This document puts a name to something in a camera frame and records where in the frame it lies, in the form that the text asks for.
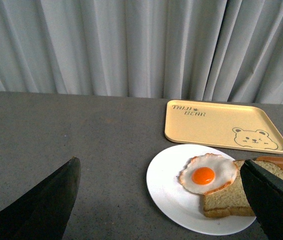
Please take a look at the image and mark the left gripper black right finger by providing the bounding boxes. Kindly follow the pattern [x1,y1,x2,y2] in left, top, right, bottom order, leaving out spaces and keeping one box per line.
[240,159,283,240]

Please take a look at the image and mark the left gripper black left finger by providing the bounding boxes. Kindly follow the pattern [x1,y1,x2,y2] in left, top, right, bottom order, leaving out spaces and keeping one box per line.
[0,157,81,240]

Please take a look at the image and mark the white round plate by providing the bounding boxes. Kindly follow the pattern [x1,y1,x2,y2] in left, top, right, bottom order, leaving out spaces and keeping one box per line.
[146,144,256,236]

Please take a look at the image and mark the bread slice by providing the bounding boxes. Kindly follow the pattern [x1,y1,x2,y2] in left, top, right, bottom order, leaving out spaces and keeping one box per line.
[253,160,283,180]
[203,160,255,218]

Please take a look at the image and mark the fried egg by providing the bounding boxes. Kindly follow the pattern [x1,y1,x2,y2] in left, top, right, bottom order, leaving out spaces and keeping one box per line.
[178,153,238,196]

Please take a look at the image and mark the yellow bear tray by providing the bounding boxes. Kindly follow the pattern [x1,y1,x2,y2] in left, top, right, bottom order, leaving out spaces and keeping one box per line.
[164,100,283,154]

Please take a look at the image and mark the grey curtain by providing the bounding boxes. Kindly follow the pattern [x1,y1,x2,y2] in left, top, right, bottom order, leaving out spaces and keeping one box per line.
[0,0,283,104]

